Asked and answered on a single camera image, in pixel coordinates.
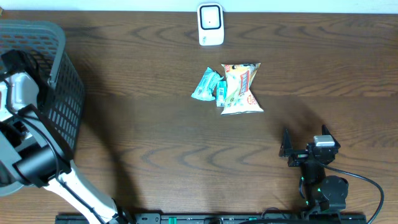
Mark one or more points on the small teal white packet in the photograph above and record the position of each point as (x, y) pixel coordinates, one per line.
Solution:
(221, 89)

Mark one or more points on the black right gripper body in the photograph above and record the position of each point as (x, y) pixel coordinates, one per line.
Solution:
(298, 157)

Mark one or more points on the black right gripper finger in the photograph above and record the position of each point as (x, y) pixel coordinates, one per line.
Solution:
(286, 148)
(325, 130)

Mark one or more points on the yellow snack bag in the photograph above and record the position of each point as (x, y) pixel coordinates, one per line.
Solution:
(239, 98)

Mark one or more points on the dark grey plastic basket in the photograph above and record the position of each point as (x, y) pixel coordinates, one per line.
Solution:
(45, 38)

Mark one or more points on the white barcode scanner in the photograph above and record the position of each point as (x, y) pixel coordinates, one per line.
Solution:
(210, 24)

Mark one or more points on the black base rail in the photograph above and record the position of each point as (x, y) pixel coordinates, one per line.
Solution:
(156, 218)

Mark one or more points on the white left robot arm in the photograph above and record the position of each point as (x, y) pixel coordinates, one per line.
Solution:
(71, 186)

